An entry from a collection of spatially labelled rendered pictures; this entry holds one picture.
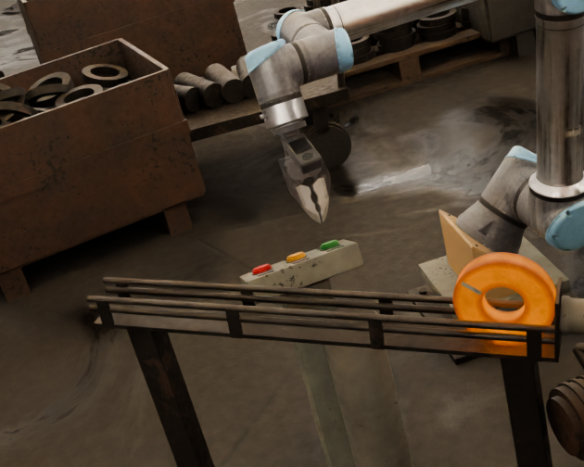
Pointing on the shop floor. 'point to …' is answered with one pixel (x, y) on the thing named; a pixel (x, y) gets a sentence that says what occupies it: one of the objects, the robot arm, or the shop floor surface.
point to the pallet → (405, 49)
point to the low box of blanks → (80, 157)
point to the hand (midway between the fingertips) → (320, 217)
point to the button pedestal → (336, 452)
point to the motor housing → (578, 416)
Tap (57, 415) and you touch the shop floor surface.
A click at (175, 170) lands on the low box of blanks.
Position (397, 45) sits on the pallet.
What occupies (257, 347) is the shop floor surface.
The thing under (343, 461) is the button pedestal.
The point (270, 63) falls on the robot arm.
